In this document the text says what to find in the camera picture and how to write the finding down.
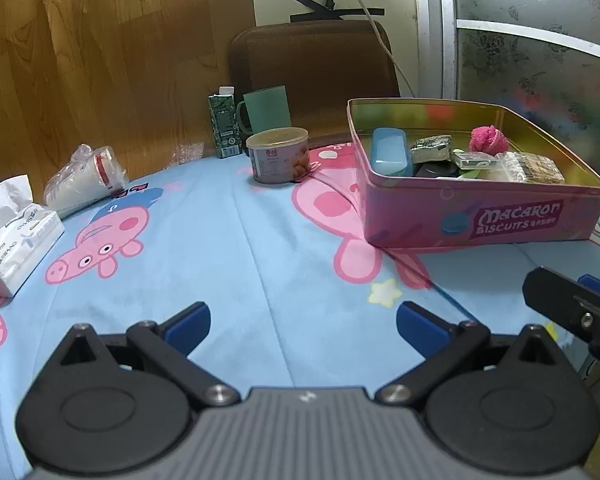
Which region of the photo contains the pink fluffy scrunchie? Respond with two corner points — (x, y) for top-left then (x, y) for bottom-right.
(468, 125), (509, 155)

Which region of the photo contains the pink biscuit tin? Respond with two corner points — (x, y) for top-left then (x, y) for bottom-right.
(347, 97), (600, 250)

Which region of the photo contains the printed blue blanket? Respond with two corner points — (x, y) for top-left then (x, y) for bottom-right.
(0, 142), (600, 480)

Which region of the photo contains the green printed tissue packet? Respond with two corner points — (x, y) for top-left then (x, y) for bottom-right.
(410, 134), (454, 163)

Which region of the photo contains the frosted glass sliding door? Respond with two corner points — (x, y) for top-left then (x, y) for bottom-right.
(412, 0), (600, 221)

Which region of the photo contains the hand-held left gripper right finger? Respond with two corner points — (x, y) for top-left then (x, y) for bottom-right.
(375, 301), (573, 407)

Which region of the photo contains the bagged stack of cups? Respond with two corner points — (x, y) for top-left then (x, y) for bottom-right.
(43, 144), (129, 219)

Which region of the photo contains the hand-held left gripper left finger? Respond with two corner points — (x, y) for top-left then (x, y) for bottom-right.
(42, 302), (241, 407)

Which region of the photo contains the black case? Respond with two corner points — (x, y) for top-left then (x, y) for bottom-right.
(412, 161), (458, 179)

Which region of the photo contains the wood grain board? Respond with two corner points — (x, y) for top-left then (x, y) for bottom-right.
(0, 0), (256, 196)

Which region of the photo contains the round can with lid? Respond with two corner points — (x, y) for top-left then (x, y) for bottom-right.
(246, 127), (311, 185)

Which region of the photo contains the white tissue pack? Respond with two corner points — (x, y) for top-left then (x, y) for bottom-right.
(0, 175), (66, 299)

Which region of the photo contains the white cable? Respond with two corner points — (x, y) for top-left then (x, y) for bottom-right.
(300, 0), (416, 99)

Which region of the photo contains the blue case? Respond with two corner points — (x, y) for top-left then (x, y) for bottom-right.
(371, 127), (414, 177)

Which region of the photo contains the clear snack packet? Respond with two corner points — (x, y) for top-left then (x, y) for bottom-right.
(495, 152), (566, 184)

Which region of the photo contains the black tape cross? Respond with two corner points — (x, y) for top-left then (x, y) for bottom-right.
(292, 0), (385, 24)

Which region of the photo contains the brown chair back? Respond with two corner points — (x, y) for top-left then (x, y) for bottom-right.
(229, 20), (401, 149)

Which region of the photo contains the green drink carton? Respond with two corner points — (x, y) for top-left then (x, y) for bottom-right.
(208, 86), (244, 160)

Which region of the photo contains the green mug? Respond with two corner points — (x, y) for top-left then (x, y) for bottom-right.
(236, 85), (292, 137)

